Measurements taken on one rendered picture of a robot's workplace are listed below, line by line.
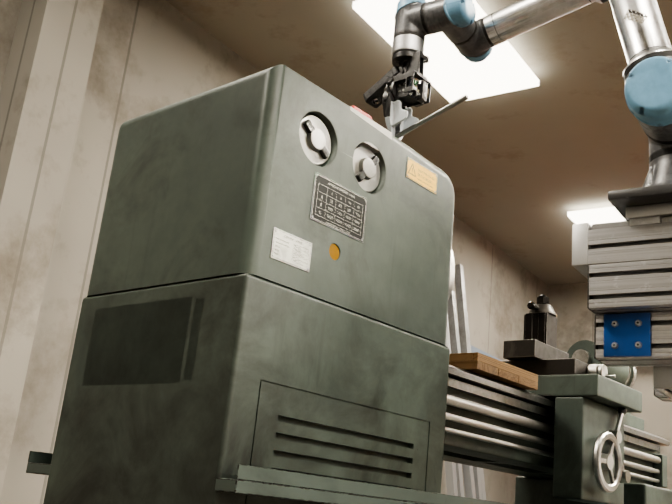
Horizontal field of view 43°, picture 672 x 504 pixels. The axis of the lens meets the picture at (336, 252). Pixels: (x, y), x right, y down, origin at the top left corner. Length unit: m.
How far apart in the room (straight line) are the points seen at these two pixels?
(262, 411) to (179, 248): 0.34
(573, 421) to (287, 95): 1.26
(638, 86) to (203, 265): 0.87
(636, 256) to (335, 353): 0.62
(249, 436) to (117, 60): 3.61
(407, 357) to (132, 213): 0.61
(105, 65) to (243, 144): 3.26
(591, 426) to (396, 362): 0.87
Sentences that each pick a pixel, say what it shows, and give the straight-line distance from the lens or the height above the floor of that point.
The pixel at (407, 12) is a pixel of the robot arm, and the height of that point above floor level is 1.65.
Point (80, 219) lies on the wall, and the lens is 4.42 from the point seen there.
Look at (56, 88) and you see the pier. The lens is 4.20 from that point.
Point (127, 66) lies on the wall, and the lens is 4.82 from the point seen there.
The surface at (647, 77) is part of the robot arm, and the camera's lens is 1.72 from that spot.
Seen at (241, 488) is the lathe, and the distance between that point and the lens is 1.31.
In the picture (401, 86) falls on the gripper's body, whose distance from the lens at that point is 2.00.
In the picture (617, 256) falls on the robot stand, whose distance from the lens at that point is 1.74.
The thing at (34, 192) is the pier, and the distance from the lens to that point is 4.02.
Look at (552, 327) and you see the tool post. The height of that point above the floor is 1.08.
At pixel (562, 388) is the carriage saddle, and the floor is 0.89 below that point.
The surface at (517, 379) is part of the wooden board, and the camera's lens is 2.22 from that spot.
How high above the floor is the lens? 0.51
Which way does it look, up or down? 17 degrees up
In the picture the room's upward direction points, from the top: 6 degrees clockwise
